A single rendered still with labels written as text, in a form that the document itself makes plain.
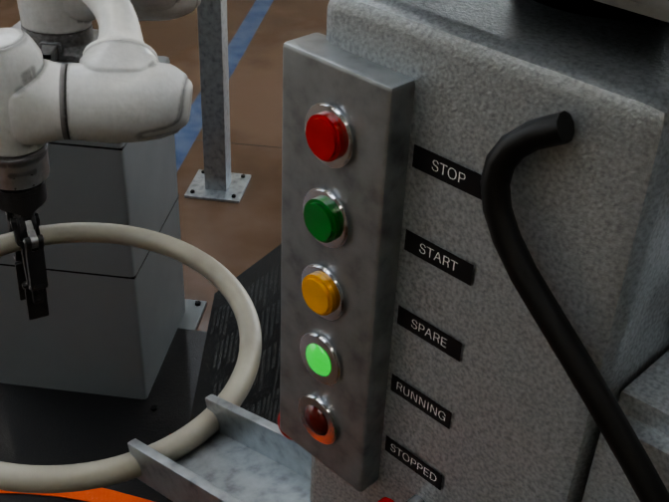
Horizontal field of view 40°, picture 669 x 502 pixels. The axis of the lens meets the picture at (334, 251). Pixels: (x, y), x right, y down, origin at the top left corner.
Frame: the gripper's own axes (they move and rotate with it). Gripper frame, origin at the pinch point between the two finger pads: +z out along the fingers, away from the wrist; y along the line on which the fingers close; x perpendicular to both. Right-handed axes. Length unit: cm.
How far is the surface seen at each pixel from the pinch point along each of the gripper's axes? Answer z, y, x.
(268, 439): -14, 53, 13
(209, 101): 55, -145, 93
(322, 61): -72, 77, 1
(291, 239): -60, 76, 1
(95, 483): -9.0, 47.0, -4.8
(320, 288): -59, 80, 1
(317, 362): -53, 80, 1
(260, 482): -12, 57, 11
